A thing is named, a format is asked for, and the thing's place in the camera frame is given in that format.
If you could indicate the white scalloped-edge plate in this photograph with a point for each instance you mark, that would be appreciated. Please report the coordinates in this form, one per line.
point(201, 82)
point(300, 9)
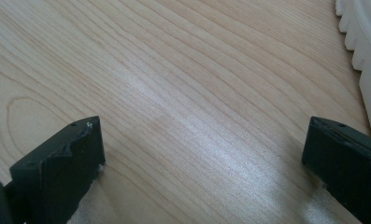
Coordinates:
point(368, 46)

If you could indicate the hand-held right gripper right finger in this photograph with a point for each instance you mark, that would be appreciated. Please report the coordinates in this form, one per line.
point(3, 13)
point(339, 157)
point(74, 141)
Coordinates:
point(345, 155)

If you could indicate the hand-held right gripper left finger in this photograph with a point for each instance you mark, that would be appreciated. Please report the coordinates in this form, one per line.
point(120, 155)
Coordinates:
point(61, 174)

